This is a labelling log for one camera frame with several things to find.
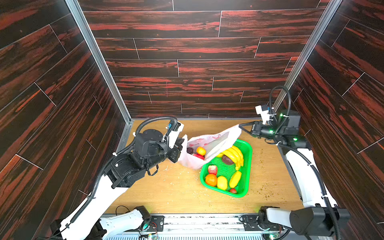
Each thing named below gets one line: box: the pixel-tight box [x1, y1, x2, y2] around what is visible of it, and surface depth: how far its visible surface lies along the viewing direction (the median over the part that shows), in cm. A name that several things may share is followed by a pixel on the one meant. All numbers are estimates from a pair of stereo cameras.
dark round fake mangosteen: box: [186, 147, 194, 155], surface depth 97 cm
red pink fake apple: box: [208, 165, 218, 175], surface depth 90 cm
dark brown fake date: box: [222, 154, 235, 165], surface depth 92 cm
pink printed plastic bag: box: [178, 124, 242, 170], surface depth 77 cm
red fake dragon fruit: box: [193, 153, 205, 161], surface depth 90 cm
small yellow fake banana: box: [229, 171, 242, 188], surface depth 86 cm
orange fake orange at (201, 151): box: [196, 146, 207, 156], surface depth 90 cm
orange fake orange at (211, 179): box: [205, 173, 218, 187], surface depth 84 cm
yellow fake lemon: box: [217, 176, 228, 191], surface depth 84 cm
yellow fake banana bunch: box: [216, 145, 244, 171], surface depth 92 cm
